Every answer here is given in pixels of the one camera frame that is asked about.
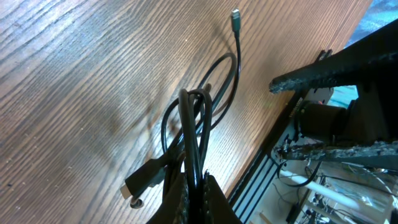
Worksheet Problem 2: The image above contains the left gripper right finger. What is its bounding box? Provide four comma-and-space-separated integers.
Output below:
203, 174, 242, 224

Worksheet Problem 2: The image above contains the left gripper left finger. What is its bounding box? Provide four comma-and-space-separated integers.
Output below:
147, 173, 188, 224

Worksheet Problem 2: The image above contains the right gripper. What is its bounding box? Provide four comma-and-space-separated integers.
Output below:
269, 20, 397, 170

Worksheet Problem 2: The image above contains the black thin-plug cable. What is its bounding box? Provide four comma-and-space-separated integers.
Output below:
129, 8, 242, 209

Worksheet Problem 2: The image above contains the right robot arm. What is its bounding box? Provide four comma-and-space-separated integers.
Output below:
269, 21, 397, 170

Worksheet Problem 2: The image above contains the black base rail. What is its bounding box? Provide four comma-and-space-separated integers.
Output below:
226, 49, 333, 224

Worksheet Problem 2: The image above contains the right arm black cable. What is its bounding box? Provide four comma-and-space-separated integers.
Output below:
267, 154, 323, 188

